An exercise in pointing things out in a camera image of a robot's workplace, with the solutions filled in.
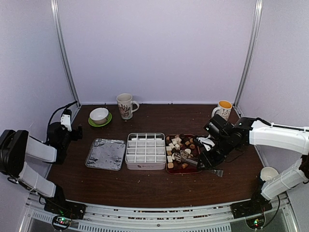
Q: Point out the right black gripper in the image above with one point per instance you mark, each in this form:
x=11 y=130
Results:
x=208 y=161

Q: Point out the white bowl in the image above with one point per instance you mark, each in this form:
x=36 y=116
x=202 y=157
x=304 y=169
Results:
x=99 y=115

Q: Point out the white cup near base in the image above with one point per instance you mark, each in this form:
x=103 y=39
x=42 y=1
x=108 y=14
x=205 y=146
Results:
x=267 y=173

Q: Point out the white compartment tin box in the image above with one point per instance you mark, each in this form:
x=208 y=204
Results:
x=145 y=151

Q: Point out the orange interior mug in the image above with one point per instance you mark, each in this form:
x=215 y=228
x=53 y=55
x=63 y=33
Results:
x=223 y=109

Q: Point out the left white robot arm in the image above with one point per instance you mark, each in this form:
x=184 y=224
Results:
x=17 y=147

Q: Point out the metal tongs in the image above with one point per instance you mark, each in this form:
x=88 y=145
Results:
x=175 y=167

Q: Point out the dark red chocolate tray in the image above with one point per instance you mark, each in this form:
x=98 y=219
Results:
x=181 y=143

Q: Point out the front aluminium rail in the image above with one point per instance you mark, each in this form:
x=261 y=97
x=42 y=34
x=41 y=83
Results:
x=210 y=218

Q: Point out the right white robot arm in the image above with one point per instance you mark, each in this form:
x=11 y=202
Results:
x=290 y=145

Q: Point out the metal tin lid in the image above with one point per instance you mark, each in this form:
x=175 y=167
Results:
x=106 y=154

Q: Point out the aluminium frame post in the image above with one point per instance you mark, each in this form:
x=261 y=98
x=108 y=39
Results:
x=63 y=52
x=257 y=17

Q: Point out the coral pattern mug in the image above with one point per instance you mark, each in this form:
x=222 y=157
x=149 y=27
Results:
x=127 y=106

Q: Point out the right aluminium frame post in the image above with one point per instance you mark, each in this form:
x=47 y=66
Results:
x=257 y=17

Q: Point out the left aluminium frame post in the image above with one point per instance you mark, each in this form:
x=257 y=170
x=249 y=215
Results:
x=63 y=52

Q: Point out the white square chocolate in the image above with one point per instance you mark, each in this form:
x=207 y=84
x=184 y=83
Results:
x=169 y=159

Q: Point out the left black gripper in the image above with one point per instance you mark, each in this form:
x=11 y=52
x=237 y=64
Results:
x=75 y=136

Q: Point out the green saucer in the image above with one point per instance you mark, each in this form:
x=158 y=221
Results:
x=91 y=122

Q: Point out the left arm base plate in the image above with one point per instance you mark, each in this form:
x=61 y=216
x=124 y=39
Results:
x=69 y=210

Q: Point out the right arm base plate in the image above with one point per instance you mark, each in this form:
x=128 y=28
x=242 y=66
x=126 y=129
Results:
x=249 y=208

